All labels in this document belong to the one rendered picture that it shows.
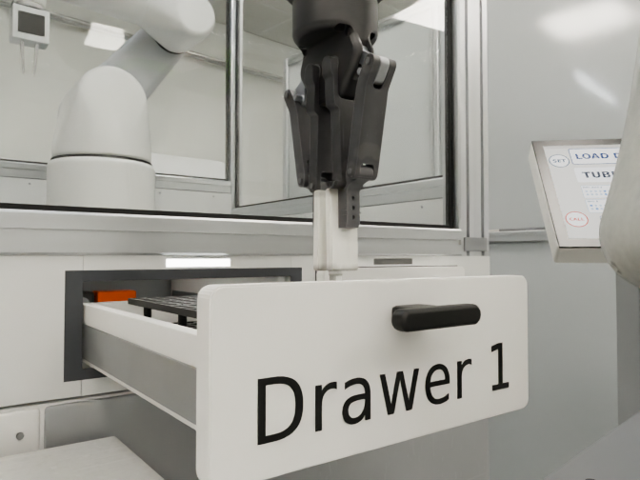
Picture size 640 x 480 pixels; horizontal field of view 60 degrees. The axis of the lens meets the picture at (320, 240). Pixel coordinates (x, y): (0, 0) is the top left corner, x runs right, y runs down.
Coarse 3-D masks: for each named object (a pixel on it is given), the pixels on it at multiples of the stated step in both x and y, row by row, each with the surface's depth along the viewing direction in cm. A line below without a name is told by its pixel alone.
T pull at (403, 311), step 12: (396, 312) 34; (408, 312) 33; (420, 312) 34; (432, 312) 34; (444, 312) 35; (456, 312) 36; (468, 312) 36; (480, 312) 37; (396, 324) 33; (408, 324) 33; (420, 324) 34; (432, 324) 34; (444, 324) 35; (456, 324) 36; (468, 324) 36
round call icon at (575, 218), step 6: (576, 210) 107; (582, 210) 107; (564, 216) 106; (570, 216) 106; (576, 216) 106; (582, 216) 106; (588, 216) 106; (570, 222) 105; (576, 222) 105; (582, 222) 105; (588, 222) 105
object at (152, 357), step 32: (96, 320) 54; (128, 320) 46; (160, 320) 43; (192, 320) 66; (96, 352) 53; (128, 352) 45; (160, 352) 40; (192, 352) 36; (128, 384) 45; (160, 384) 40; (192, 384) 35; (192, 416) 35
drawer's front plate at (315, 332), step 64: (256, 320) 31; (320, 320) 34; (384, 320) 37; (512, 320) 45; (256, 384) 31; (320, 384) 34; (448, 384) 40; (512, 384) 45; (256, 448) 31; (320, 448) 34
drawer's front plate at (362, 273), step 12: (324, 276) 74; (348, 276) 76; (360, 276) 78; (372, 276) 79; (384, 276) 80; (396, 276) 82; (408, 276) 83; (420, 276) 85; (432, 276) 86; (444, 276) 88
